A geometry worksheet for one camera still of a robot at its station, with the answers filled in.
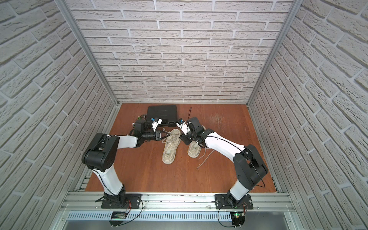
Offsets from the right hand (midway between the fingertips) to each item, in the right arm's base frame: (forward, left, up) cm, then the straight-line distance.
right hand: (184, 134), depth 88 cm
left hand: (+2, +9, -1) cm, 10 cm away
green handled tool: (+24, +35, -9) cm, 44 cm away
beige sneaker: (-8, +10, -6) cm, 14 cm away
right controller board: (-44, -25, -12) cm, 52 cm away
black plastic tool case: (+24, +13, -7) cm, 28 cm away
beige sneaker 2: (-9, -6, -4) cm, 11 cm away
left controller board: (-40, +36, -12) cm, 55 cm away
